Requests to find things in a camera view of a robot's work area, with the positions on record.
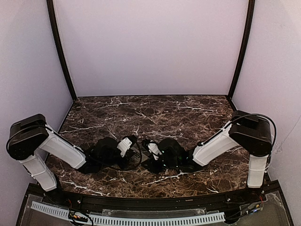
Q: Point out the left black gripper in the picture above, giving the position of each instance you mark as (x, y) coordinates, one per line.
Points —
(128, 159)

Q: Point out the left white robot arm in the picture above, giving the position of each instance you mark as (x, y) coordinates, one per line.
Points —
(31, 135)

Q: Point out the black frame post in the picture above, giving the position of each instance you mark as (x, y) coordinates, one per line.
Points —
(243, 47)
(59, 49)

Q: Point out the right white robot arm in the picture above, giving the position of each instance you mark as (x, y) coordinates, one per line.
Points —
(256, 133)

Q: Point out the white universal remote control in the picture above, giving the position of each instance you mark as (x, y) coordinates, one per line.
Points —
(136, 157)

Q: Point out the left black frame post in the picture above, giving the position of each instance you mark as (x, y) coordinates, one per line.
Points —
(59, 49)

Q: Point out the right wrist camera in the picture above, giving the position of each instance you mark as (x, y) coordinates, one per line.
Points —
(152, 147)

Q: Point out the right black frame post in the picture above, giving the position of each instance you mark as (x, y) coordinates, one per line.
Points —
(243, 47)

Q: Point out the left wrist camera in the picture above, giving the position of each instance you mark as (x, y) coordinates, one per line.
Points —
(126, 143)

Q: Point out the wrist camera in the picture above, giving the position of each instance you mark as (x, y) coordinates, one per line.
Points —
(152, 147)
(126, 143)

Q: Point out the white slotted cable duct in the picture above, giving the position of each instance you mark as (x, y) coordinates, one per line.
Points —
(131, 218)

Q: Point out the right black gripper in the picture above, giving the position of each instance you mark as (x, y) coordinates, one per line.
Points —
(153, 163)

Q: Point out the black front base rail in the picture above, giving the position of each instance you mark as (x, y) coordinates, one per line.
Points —
(221, 201)

